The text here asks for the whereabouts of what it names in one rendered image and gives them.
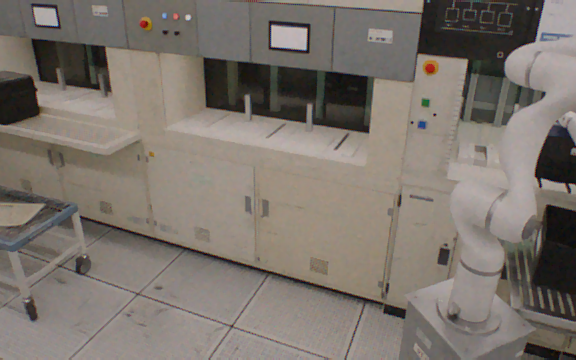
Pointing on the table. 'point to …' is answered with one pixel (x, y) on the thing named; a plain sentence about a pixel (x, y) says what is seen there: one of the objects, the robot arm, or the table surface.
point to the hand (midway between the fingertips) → (571, 111)
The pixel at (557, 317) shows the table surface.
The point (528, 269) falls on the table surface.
